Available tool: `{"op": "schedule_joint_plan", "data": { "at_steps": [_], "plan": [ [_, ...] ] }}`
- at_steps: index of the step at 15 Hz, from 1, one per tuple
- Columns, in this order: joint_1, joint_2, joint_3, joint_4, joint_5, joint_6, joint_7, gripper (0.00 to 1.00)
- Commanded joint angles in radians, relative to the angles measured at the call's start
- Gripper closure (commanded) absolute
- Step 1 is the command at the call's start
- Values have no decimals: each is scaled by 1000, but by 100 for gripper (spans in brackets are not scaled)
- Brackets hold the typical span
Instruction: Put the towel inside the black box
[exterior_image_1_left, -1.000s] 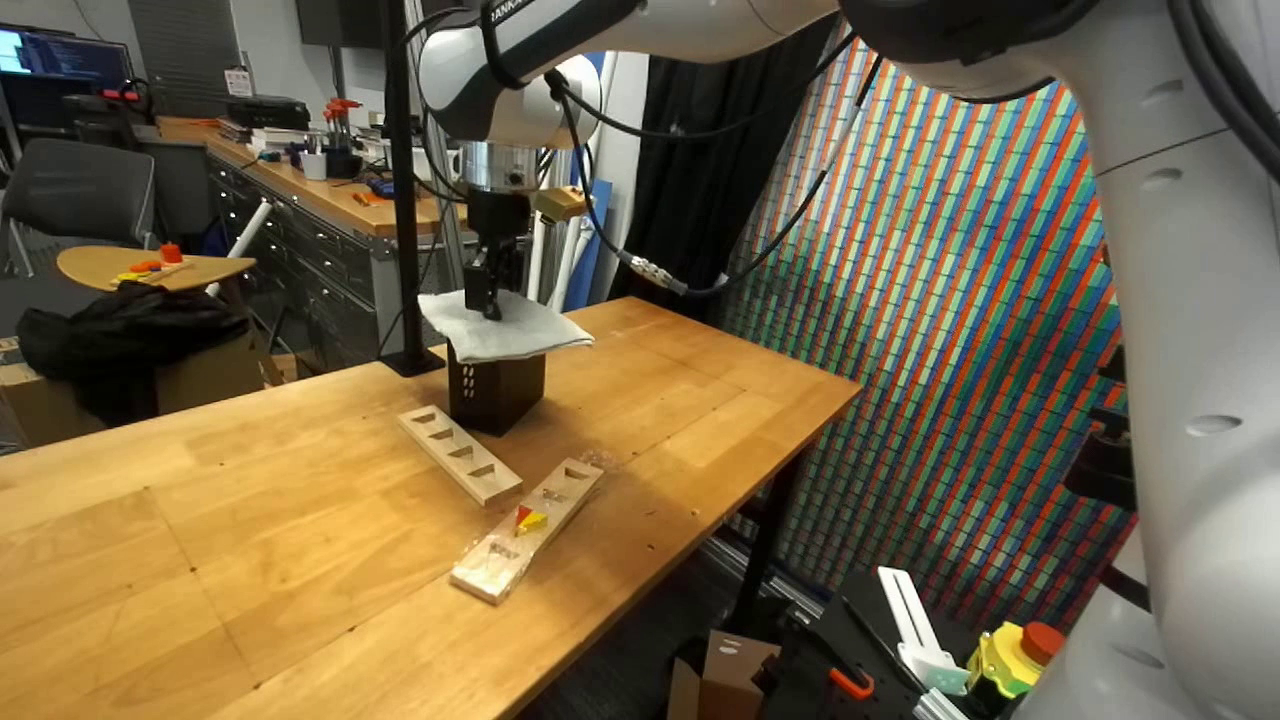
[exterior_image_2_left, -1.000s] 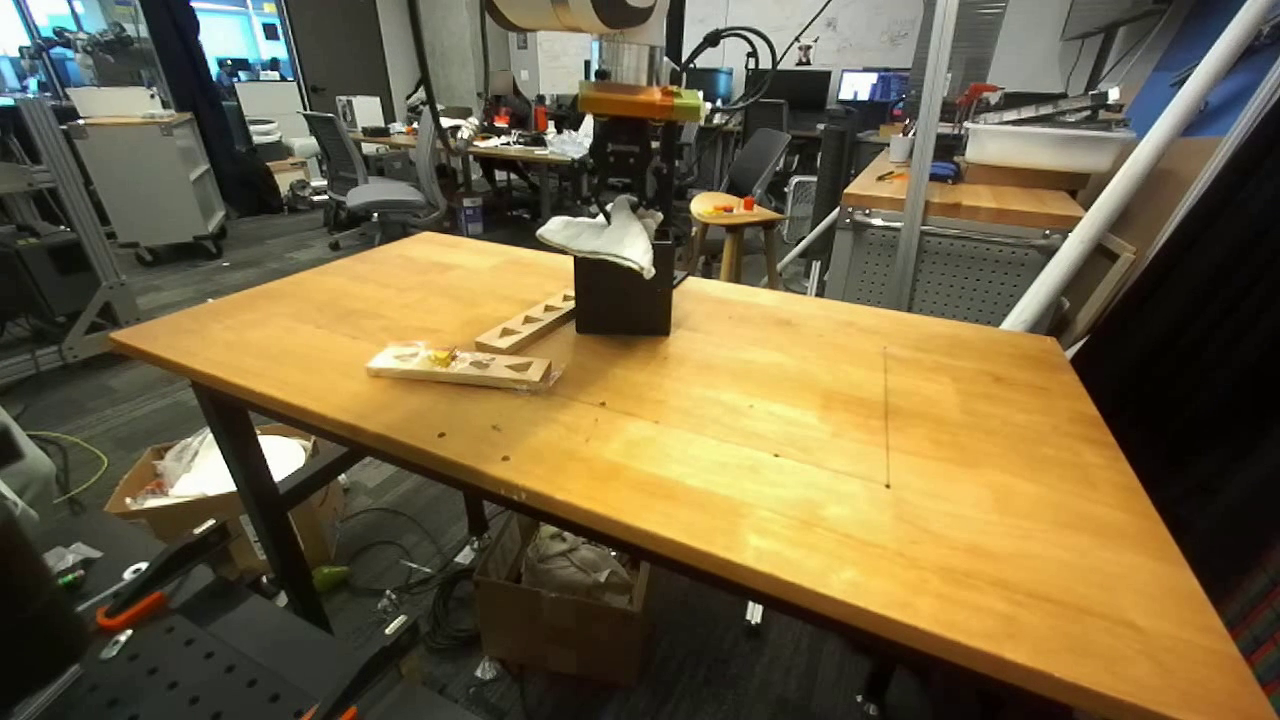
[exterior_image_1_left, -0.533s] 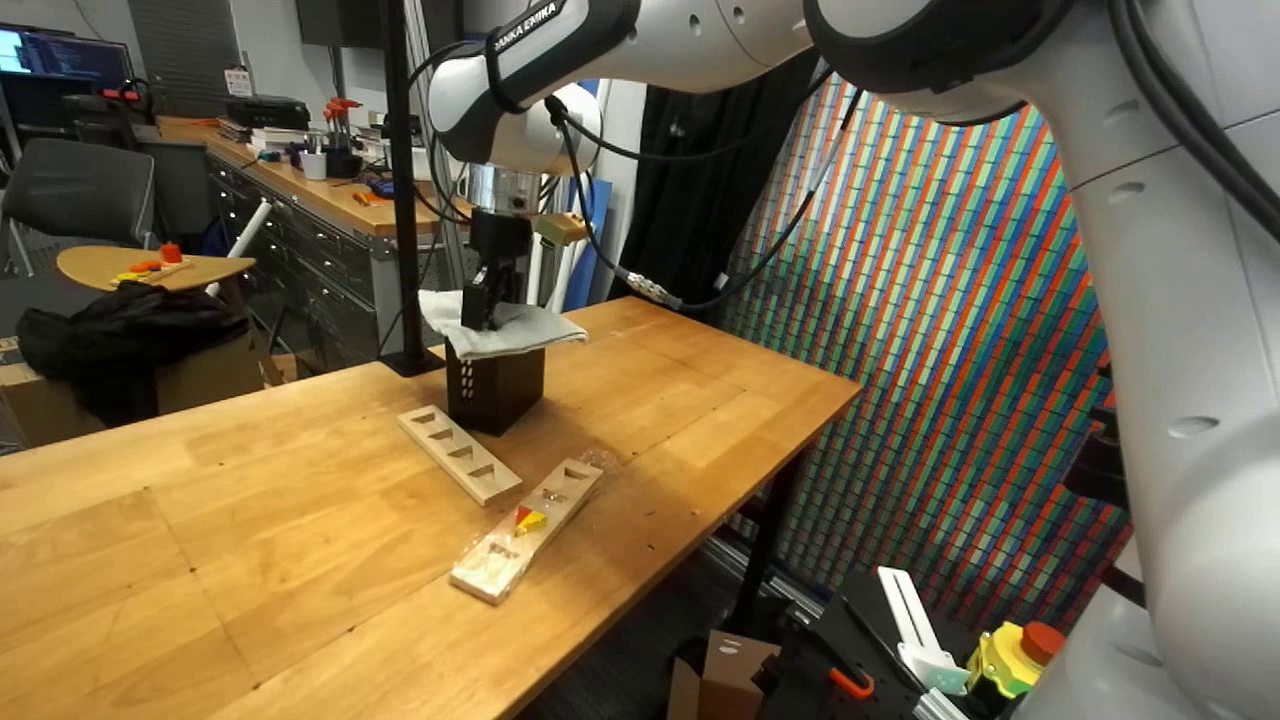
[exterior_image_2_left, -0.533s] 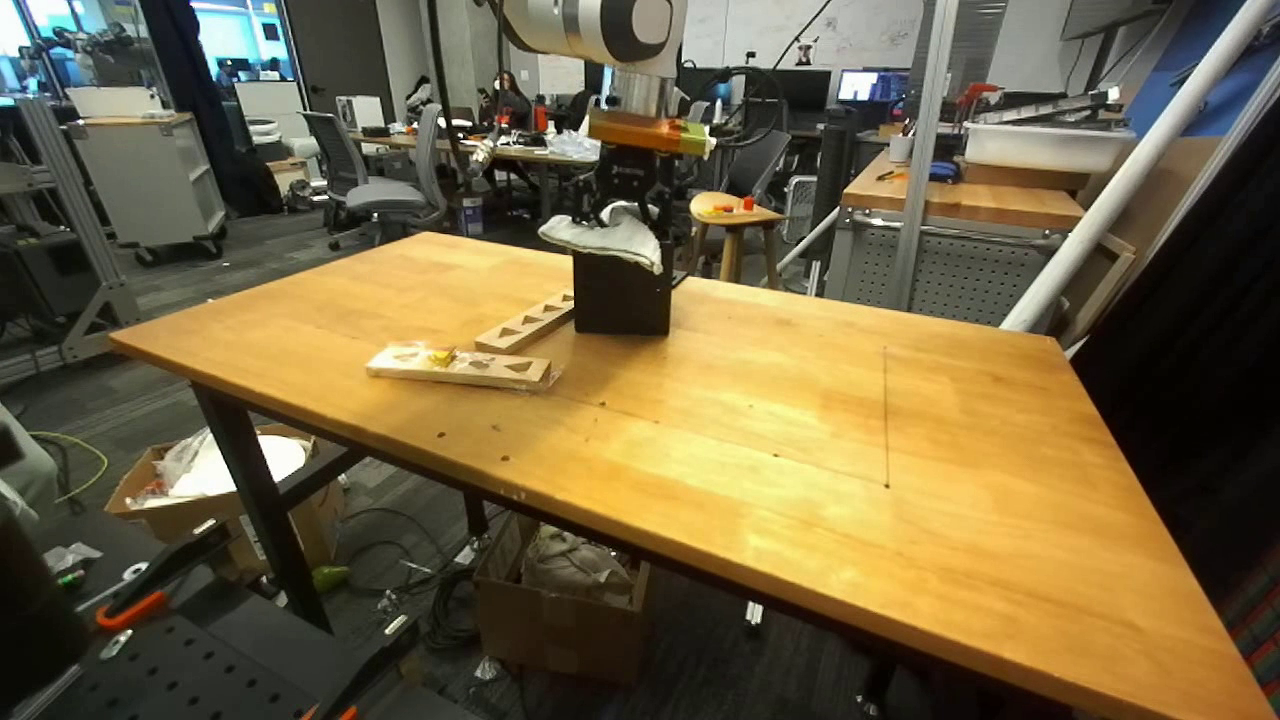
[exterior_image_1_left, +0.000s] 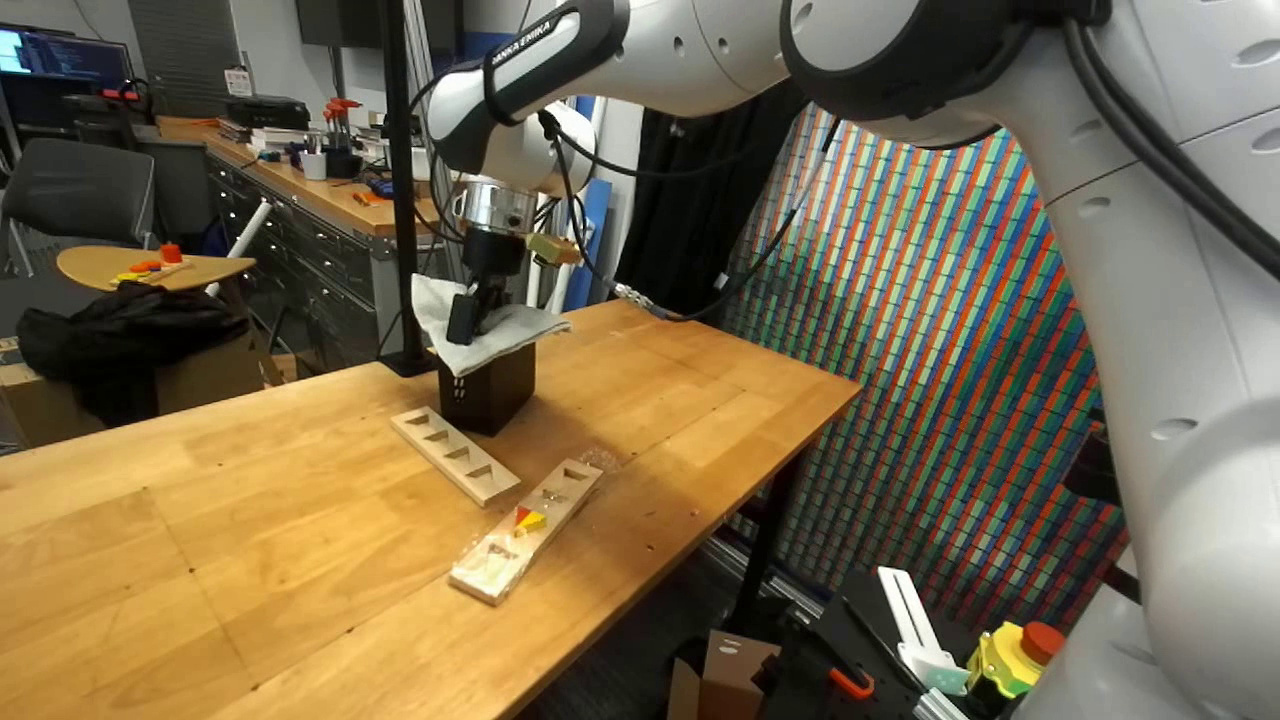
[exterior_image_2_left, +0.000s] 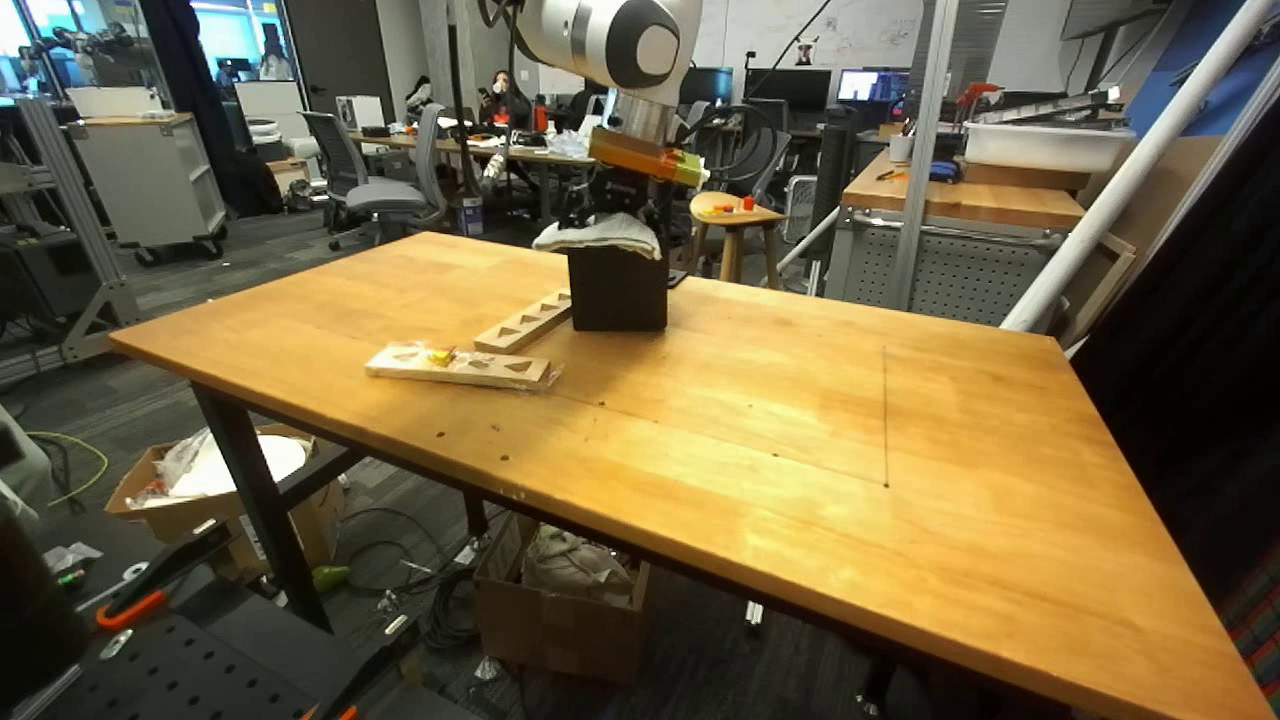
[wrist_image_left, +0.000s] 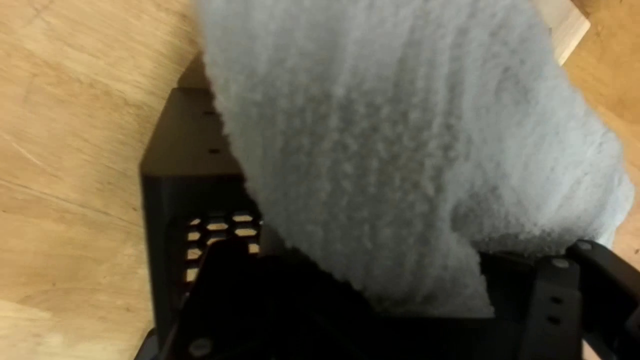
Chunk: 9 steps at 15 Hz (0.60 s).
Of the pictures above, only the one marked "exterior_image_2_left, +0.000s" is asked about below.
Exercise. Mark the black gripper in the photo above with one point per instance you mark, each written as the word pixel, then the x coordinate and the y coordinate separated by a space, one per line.
pixel 617 203

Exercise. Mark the white towel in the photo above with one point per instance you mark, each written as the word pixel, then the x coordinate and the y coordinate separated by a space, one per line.
pixel 603 236

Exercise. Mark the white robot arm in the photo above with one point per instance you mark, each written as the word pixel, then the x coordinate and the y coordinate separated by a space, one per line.
pixel 594 42

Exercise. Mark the black box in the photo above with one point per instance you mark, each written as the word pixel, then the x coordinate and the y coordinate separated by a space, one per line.
pixel 621 298

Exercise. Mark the open brown cardboard box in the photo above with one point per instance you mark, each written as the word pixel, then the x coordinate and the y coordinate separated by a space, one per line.
pixel 174 515
pixel 563 624

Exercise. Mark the round wooden stool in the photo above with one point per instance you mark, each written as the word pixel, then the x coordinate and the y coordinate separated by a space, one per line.
pixel 735 214

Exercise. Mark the red toy piece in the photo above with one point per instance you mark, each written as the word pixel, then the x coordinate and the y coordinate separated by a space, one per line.
pixel 746 204

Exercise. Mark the black office chair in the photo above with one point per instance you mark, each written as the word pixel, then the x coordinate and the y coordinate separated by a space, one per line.
pixel 746 147

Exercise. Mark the plain wooden slotted tray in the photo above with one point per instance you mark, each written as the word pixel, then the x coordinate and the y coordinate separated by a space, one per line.
pixel 523 325

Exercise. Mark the wooden tray with coloured blocks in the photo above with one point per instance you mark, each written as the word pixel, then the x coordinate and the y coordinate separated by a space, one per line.
pixel 463 365

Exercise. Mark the grey office chair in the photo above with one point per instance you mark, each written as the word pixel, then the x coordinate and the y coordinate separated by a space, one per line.
pixel 383 196

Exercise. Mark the lit computer monitor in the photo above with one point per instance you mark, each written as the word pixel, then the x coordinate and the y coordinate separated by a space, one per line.
pixel 871 88

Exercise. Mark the wooden workbench with grey front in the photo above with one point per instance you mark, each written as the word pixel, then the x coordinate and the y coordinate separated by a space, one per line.
pixel 960 203

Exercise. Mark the white plastic bin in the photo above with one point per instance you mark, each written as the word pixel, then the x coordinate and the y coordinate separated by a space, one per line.
pixel 1044 147

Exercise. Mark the white plastic bag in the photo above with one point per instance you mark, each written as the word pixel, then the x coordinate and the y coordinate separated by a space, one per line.
pixel 235 463

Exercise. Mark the white wheeled cabinet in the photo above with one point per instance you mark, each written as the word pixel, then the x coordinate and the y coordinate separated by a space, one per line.
pixel 155 182

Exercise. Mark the white diagonal pole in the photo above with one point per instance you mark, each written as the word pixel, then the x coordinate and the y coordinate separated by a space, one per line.
pixel 1133 173

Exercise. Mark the black perforated tool board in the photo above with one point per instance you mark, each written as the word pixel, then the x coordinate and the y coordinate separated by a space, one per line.
pixel 225 667

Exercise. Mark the orange green wrist camera mount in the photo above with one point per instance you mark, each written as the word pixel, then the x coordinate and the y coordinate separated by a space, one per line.
pixel 647 156

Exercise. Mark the grey vertical post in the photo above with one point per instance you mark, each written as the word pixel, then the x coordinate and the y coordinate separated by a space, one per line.
pixel 921 147

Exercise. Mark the black metal table frame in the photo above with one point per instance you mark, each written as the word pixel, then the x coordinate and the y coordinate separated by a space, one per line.
pixel 262 506

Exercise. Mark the grey metal shelf frame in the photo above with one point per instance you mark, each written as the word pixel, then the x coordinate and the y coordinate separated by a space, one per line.
pixel 72 227

